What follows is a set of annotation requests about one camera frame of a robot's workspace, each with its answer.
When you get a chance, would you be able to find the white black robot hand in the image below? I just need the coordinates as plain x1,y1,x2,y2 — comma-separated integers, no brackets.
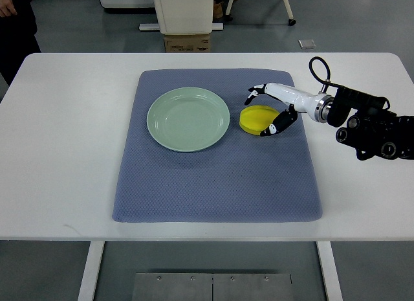
245,83,334,137

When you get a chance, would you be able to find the yellow starfruit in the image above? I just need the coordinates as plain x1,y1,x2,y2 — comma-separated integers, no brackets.
239,105,279,136

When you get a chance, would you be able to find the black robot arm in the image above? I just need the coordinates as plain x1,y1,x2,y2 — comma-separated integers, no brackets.
309,56,413,161

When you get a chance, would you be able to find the light green plate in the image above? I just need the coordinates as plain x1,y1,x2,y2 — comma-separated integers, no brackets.
147,87,230,152

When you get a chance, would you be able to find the grey metal floor plate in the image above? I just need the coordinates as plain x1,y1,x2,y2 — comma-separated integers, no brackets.
132,273,294,300

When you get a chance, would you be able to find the white chair leg with castor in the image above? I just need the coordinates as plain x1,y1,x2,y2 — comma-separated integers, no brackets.
223,0,296,27

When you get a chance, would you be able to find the blue grey quilted mat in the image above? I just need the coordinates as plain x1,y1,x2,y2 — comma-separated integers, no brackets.
113,69,323,223

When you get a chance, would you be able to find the brown cardboard box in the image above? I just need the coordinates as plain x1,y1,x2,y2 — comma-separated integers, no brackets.
164,34,211,53

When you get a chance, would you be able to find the white table right leg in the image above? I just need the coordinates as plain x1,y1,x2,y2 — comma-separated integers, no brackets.
316,241,343,301

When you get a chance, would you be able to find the white table leg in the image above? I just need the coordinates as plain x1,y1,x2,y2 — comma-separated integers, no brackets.
316,241,343,301
78,241,105,301

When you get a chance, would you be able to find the white table left leg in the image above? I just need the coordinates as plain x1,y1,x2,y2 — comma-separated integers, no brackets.
78,241,105,301

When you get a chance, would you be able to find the person in dark clothes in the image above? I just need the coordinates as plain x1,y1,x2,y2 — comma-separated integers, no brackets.
1,0,41,85

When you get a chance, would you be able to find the white machine pedestal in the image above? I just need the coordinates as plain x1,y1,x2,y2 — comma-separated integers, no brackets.
139,0,224,36

